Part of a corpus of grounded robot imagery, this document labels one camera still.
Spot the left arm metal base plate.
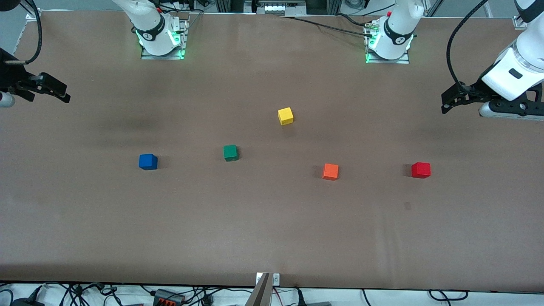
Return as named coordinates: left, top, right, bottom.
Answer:
left=365, top=21, right=411, bottom=64

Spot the looped black cable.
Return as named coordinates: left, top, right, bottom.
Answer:
left=428, top=290, right=469, bottom=301

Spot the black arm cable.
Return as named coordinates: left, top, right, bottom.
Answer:
left=446, top=0, right=489, bottom=92
left=23, top=0, right=43, bottom=64

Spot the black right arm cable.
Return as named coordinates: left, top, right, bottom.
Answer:
left=23, top=0, right=43, bottom=64

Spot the grey terminal strip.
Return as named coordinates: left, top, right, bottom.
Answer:
left=254, top=0, right=307, bottom=17

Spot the long black table cable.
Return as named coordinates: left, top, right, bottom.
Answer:
left=283, top=16, right=374, bottom=37

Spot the short black table cable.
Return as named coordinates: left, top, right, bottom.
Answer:
left=336, top=13, right=374, bottom=27

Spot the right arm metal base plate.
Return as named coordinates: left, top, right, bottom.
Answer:
left=140, top=13, right=190, bottom=60

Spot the grey camera pole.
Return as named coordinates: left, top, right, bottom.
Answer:
left=244, top=273, right=272, bottom=306

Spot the orange black connector box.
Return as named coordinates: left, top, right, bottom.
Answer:
left=153, top=289, right=185, bottom=306

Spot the brown table cover sheet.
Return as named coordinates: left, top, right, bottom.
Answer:
left=0, top=11, right=544, bottom=294

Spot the red cube block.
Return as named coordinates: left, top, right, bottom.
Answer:
left=411, top=162, right=431, bottom=179

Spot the blue cube block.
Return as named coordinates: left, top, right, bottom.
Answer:
left=139, top=153, right=159, bottom=171

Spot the tangled black cable bundle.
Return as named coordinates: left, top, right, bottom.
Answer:
left=0, top=283, right=255, bottom=306

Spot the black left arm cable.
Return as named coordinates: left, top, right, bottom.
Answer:
left=446, top=0, right=489, bottom=92

